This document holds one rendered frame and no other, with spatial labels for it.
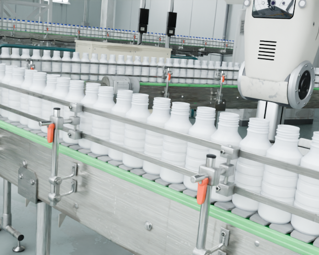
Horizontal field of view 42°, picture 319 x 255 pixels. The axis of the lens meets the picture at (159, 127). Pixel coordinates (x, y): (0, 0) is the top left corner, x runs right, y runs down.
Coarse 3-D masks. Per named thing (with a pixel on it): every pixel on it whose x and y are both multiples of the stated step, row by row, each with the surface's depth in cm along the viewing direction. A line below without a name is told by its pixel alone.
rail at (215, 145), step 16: (48, 96) 113; (16, 112) 125; (96, 112) 99; (64, 128) 109; (144, 128) 89; (160, 128) 86; (112, 144) 96; (208, 144) 78; (160, 160) 87; (256, 160) 71; (272, 160) 69; (240, 192) 74; (288, 208) 68
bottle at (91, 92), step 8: (88, 88) 104; (96, 88) 104; (88, 96) 105; (96, 96) 105; (88, 104) 104; (80, 112) 106; (88, 112) 104; (88, 120) 105; (80, 128) 106; (88, 128) 105; (80, 144) 107; (88, 144) 106
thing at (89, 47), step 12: (84, 48) 509; (96, 48) 491; (108, 48) 498; (120, 48) 505; (132, 48) 513; (144, 48) 520; (156, 48) 528; (168, 48) 537; (108, 60) 502; (132, 60) 517; (156, 60) 533
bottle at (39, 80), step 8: (40, 72) 122; (40, 80) 119; (32, 88) 119; (40, 88) 119; (32, 96) 119; (32, 104) 120; (40, 104) 120; (32, 112) 120; (40, 112) 120; (32, 120) 121; (32, 128) 121; (40, 128) 121
